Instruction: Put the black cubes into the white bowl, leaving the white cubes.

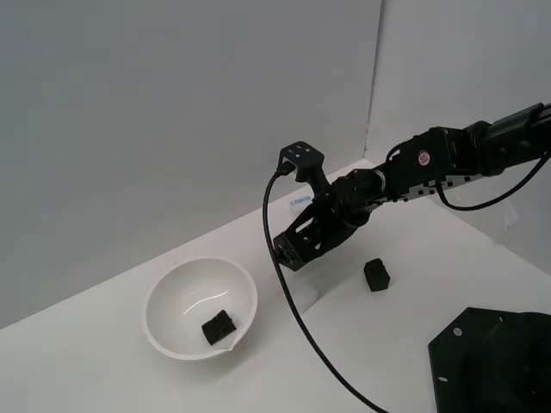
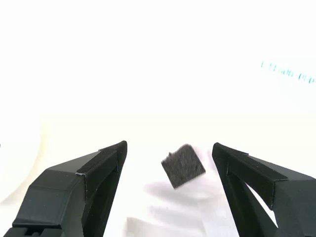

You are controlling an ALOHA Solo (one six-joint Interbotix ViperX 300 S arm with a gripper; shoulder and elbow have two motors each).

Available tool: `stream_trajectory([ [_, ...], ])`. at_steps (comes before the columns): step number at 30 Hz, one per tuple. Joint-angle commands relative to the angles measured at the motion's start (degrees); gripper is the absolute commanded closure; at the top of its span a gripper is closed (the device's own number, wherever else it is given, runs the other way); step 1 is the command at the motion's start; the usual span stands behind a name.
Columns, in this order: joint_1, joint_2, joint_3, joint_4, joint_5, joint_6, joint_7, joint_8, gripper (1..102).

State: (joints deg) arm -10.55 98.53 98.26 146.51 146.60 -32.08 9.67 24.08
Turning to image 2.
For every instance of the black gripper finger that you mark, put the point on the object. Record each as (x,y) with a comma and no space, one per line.
(296,205)
(51,197)

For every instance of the black foam cube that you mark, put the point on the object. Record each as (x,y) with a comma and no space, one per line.
(184,168)

